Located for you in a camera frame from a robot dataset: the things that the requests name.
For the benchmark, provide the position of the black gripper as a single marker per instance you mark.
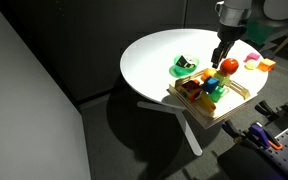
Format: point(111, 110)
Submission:
point(231, 35)

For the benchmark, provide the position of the blue block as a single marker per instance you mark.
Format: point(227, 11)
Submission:
point(210, 85)

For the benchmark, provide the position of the Franka robot arm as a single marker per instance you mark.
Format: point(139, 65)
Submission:
point(270, 13)

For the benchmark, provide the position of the lime green block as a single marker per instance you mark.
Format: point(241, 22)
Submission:
point(223, 79)

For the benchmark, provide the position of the magenta block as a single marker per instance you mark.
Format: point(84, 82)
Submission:
point(252, 57)

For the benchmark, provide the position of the orange block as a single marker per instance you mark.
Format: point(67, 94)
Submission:
point(266, 65)

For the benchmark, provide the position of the wooden crate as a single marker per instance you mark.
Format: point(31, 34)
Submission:
point(232, 106)

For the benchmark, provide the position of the red apple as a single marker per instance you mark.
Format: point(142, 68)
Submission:
point(229, 66)

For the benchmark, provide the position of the orange fruit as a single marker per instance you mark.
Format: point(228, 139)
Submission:
point(208, 73)

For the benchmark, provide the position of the yellow ball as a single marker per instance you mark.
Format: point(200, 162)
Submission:
point(251, 65)

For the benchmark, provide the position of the black and white cube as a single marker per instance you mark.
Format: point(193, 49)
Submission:
point(185, 62)

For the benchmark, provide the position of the green bowl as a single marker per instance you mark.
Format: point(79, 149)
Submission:
point(179, 70)

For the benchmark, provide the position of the colourful soft cube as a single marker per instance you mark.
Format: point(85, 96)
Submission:
point(190, 90)

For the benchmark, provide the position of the black spring clamp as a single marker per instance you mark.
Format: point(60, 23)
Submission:
point(232, 129)
point(264, 109)

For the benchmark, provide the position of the white table base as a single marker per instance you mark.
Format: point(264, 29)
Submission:
point(187, 130)

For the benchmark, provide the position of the purple clamp with orange tips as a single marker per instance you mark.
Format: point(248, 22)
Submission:
point(262, 135)

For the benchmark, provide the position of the flat stand plate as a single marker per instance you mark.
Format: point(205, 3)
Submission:
point(240, 165)

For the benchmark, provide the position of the teal green mount block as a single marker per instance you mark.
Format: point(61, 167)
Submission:
point(257, 33)

